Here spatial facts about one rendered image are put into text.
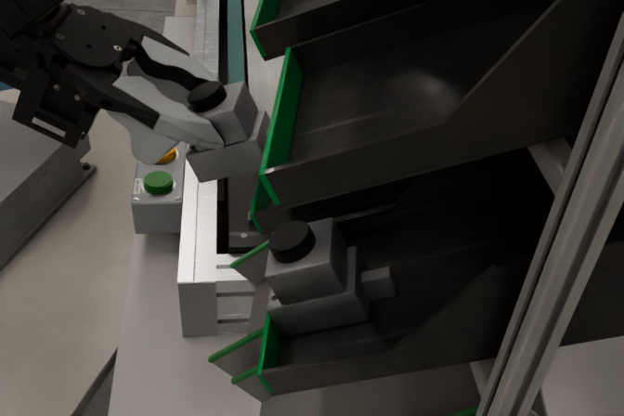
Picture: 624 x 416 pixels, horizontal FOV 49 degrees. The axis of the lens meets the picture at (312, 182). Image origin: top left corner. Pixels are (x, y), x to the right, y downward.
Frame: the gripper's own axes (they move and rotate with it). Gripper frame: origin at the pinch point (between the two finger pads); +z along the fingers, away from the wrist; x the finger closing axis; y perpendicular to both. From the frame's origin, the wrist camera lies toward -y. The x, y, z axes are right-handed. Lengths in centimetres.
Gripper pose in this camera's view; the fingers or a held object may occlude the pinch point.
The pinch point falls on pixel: (220, 111)
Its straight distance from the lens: 55.1
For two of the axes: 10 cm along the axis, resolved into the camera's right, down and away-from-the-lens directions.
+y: -4.8, 6.4, 6.0
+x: -1.2, 6.3, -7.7
